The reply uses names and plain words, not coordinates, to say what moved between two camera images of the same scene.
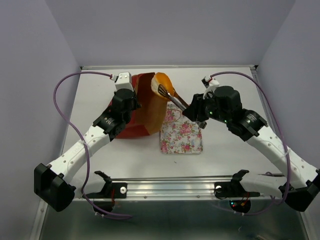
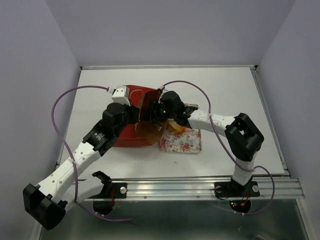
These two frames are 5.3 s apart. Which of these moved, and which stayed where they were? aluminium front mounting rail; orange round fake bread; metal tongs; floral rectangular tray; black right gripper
Moved: orange round fake bread; metal tongs; black right gripper
Stayed: floral rectangular tray; aluminium front mounting rail
